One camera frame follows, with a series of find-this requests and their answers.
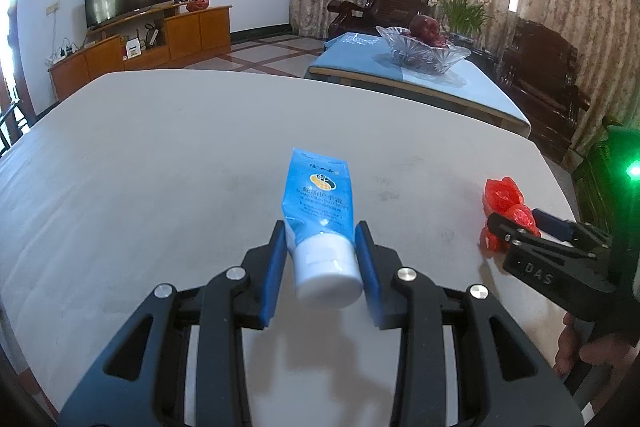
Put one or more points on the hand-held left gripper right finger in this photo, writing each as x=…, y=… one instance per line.
x=367, y=277

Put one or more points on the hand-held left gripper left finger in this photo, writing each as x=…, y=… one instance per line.
x=275, y=277

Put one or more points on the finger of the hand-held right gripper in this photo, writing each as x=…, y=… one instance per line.
x=505, y=229
x=555, y=223

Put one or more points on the red plastic bag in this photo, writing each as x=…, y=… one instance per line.
x=502, y=197

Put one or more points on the blue hand cream tube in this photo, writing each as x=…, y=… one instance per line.
x=315, y=207

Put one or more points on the person's right hand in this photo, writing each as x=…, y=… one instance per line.
x=605, y=352

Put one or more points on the dark wooden armchair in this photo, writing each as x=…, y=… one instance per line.
x=390, y=2
x=545, y=77

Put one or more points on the coffee table with blue cloth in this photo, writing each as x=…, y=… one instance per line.
x=450, y=92

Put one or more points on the dark side table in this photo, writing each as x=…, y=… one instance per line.
x=482, y=54

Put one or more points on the glass fruit bowl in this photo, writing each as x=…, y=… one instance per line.
x=425, y=57

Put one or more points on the red apple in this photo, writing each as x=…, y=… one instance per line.
x=438, y=41
x=424, y=26

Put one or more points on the potted narcissus plant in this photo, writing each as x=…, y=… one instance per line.
x=465, y=14

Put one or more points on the wooden television cabinet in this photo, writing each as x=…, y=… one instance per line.
x=195, y=34

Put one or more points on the small white box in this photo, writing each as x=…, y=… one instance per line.
x=133, y=49

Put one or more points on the black router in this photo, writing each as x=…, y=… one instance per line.
x=152, y=36

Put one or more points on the black dining chair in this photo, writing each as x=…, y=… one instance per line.
x=10, y=117

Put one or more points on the wall power outlet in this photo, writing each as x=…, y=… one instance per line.
x=52, y=8

